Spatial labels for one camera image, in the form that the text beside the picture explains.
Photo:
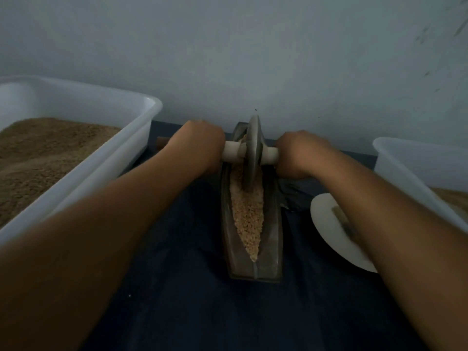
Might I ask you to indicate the boat-shaped metal grinding trough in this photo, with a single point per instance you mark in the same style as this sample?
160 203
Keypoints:
267 267

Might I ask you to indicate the white plastic tub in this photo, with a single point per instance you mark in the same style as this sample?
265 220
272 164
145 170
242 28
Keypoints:
113 161
417 179

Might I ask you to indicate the large brown grain heap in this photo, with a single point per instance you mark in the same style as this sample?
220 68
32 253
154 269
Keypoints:
453 197
36 164

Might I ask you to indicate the person's right forearm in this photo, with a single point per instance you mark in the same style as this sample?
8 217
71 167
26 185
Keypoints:
406 256

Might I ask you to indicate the person's right hand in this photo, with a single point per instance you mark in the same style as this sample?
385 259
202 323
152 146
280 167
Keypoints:
300 153

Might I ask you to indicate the person's left hand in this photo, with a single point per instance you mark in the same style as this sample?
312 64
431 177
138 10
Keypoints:
199 142

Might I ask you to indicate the dark blue table cloth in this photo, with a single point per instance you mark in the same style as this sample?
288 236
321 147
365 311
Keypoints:
190 310

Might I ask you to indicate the white round plate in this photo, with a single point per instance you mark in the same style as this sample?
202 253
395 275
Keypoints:
329 226

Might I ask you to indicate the person's left forearm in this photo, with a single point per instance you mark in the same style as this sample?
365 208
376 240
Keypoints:
77 263

